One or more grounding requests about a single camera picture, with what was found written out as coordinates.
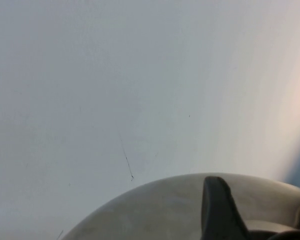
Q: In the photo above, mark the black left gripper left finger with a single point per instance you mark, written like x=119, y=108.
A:
x=217, y=212

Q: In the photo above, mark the steel pot lid black knob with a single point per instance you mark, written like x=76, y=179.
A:
x=152, y=212

